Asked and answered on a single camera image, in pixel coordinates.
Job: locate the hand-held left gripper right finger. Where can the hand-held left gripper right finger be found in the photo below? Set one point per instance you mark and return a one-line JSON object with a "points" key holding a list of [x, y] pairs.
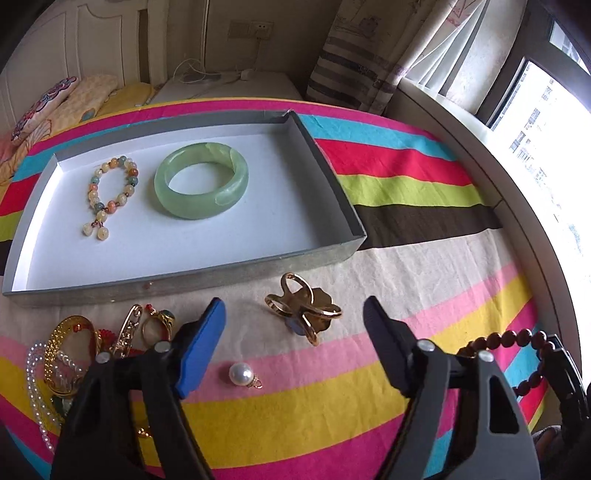
{"points": [[387, 346]]}

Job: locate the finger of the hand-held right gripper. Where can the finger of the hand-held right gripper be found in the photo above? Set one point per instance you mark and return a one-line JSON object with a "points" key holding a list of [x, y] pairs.
{"points": [[565, 364]]}

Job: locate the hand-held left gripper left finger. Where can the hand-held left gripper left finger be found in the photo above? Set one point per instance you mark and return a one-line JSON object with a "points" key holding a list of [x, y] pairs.
{"points": [[203, 350]]}

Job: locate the white pearl pendant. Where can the white pearl pendant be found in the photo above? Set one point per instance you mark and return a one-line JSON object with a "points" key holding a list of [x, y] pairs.
{"points": [[241, 373]]}

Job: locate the gold pin brooch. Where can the gold pin brooch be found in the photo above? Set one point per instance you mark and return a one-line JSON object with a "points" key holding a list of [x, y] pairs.
{"points": [[131, 318]]}

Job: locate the grey cardboard box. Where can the grey cardboard box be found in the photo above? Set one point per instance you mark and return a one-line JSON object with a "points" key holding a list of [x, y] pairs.
{"points": [[231, 240]]}

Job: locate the gold bangle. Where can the gold bangle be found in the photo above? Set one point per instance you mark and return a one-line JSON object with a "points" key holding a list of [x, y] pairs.
{"points": [[62, 323]]}

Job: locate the green pendant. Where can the green pendant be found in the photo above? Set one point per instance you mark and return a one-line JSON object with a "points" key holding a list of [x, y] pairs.
{"points": [[62, 405]]}

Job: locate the striped colourful tablecloth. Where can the striped colourful tablecloth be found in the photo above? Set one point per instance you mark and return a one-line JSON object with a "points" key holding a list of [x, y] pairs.
{"points": [[415, 258]]}

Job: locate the green jade bangle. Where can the green jade bangle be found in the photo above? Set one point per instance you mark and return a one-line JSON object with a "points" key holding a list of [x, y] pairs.
{"points": [[231, 189]]}

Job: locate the white window sill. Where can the white window sill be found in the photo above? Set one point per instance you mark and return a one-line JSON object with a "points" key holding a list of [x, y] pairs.
{"points": [[461, 138]]}

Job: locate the window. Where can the window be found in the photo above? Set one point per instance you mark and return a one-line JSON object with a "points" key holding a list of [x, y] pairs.
{"points": [[545, 138]]}

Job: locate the yellow bed sheet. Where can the yellow bed sheet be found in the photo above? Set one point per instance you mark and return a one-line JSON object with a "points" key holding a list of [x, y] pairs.
{"points": [[129, 97]]}

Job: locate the white nightstand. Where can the white nightstand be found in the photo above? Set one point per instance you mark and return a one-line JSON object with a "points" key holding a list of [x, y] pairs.
{"points": [[258, 85]]}

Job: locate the yellow patterned blanket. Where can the yellow patterned blanket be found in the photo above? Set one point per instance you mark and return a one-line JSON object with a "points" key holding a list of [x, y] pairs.
{"points": [[87, 97]]}

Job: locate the white charger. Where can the white charger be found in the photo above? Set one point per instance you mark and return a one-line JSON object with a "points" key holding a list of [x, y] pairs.
{"points": [[247, 73]]}

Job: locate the printed striped curtain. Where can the printed striped curtain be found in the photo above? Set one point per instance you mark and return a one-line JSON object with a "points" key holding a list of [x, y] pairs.
{"points": [[351, 60]]}

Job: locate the embroidered pillow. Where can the embroidered pillow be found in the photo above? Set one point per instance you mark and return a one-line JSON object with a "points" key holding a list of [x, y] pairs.
{"points": [[41, 104]]}

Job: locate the white bed headboard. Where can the white bed headboard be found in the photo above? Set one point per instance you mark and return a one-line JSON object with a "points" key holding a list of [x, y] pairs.
{"points": [[106, 41]]}

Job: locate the wall switch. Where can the wall switch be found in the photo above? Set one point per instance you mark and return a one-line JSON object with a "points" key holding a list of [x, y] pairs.
{"points": [[240, 30]]}

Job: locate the wall socket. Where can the wall socket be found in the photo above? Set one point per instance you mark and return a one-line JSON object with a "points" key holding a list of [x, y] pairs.
{"points": [[262, 30]]}

